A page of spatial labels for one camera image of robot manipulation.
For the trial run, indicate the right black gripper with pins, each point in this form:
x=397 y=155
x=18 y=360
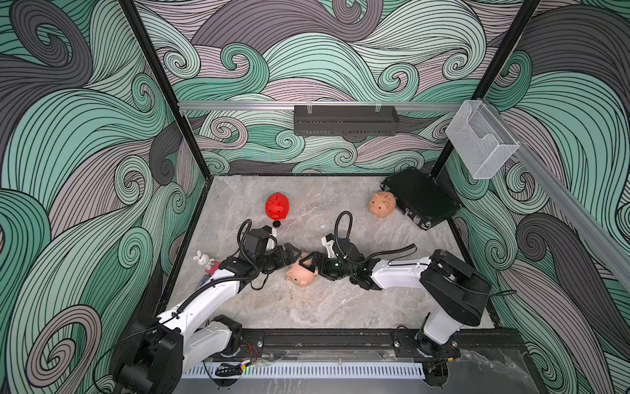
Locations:
x=313 y=256

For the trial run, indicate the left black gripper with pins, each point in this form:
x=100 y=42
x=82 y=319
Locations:
x=280 y=258

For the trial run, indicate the pink piggy bank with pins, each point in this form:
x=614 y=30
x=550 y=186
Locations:
x=300 y=276
x=382 y=204

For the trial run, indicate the red piggy bank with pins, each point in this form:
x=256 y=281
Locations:
x=277 y=207

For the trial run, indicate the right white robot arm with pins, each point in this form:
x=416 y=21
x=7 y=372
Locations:
x=460 y=291

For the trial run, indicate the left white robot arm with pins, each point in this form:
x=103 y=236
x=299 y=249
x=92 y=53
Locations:
x=166 y=346

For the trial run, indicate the pink white bunny toy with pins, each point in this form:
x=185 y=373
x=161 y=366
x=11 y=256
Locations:
x=209 y=265

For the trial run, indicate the black case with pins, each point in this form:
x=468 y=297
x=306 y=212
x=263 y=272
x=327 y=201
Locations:
x=419 y=198

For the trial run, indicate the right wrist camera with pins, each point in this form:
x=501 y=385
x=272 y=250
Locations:
x=328 y=242

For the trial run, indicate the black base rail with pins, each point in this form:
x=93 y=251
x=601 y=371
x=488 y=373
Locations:
x=401 y=342

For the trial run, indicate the white slotted cable duct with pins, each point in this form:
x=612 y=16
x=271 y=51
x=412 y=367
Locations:
x=332 y=370

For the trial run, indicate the black wall tray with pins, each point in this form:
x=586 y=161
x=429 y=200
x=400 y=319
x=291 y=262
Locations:
x=352 y=122

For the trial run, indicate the aluminium back rail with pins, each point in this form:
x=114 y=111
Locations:
x=266 y=106

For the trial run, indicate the aluminium rail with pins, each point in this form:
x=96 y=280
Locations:
x=558 y=166
x=266 y=106

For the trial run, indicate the clear acrylic wall holder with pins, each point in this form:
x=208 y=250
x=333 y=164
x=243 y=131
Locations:
x=481 y=138

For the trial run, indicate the aluminium right rail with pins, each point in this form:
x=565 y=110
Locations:
x=558 y=166

